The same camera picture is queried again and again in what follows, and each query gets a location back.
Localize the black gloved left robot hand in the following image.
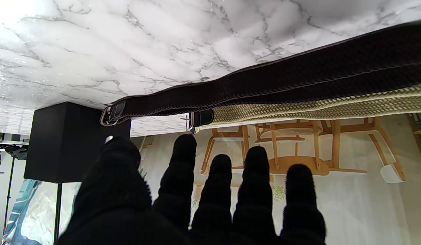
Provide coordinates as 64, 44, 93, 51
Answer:
55, 134, 328, 245

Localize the black woven belt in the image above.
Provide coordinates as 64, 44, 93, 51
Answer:
100, 21, 421, 126

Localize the black square storage box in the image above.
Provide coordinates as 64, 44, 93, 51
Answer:
24, 101, 132, 184

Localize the beige braided belt silver buckle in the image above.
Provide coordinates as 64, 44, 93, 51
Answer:
180, 83, 421, 136

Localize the printed room scene backdrop curtain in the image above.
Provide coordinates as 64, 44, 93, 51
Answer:
0, 112, 421, 245

